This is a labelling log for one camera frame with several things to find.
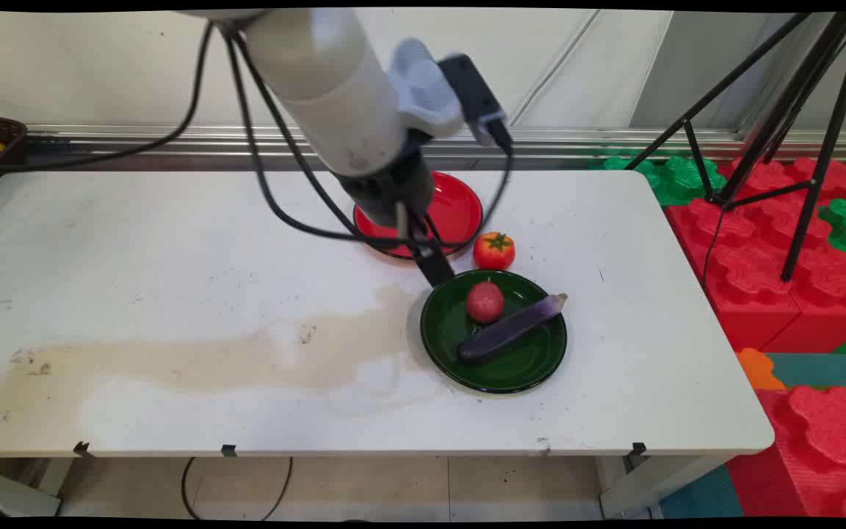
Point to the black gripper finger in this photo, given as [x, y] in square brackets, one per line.
[403, 220]
[434, 261]

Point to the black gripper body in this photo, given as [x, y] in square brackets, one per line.
[390, 187]

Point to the purple toy eggplant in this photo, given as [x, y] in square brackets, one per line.
[511, 330]

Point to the red round plate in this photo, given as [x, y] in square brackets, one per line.
[456, 209]

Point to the toy tomato with green stem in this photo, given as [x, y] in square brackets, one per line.
[494, 251]

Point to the red toy apple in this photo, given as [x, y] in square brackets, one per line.
[485, 302]

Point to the dark green round plate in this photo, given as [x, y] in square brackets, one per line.
[522, 360]

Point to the black table edge clip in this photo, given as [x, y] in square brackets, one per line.
[637, 448]
[228, 450]
[83, 448]

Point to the white table leg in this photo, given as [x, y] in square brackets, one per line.
[651, 485]

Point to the large red foam block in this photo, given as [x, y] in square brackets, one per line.
[753, 264]

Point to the orange foam piece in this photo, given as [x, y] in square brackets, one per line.
[757, 369]

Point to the black tripod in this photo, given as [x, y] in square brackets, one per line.
[790, 110]

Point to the dark woven basket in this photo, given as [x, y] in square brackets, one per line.
[1, 131]

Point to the teal foam mat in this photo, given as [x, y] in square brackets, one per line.
[819, 369]

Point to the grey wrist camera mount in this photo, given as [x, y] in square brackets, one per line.
[423, 84]

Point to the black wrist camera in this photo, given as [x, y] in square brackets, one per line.
[474, 92]

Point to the metal wall rail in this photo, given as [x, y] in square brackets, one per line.
[614, 141]

